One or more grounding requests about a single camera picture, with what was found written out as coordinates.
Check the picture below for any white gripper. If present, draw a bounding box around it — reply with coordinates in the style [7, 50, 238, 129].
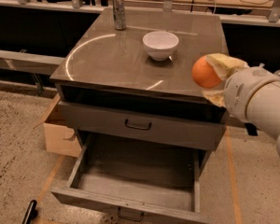
[202, 53, 280, 122]

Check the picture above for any orange fruit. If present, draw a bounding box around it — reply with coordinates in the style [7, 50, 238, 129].
[191, 56, 222, 89]

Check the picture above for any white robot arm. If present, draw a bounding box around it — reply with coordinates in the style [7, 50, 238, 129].
[203, 53, 280, 157]

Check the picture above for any closed grey upper drawer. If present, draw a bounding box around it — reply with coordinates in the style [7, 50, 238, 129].
[58, 101, 226, 150]

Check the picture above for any grey drawer cabinet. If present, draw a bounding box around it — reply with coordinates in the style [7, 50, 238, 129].
[49, 7, 242, 152]

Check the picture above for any open grey middle drawer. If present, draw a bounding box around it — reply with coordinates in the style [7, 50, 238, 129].
[52, 133, 211, 224]

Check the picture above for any white ceramic bowl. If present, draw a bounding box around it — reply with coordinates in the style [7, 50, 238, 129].
[143, 31, 179, 61]

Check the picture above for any silver metal can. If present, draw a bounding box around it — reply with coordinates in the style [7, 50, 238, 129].
[112, 0, 126, 30]

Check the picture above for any cardboard box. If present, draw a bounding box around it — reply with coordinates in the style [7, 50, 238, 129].
[35, 94, 81, 157]

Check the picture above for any black object on floor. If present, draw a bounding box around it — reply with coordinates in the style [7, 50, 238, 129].
[22, 200, 38, 224]

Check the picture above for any metal shelf rail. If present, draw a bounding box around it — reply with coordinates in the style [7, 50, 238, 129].
[0, 50, 63, 76]

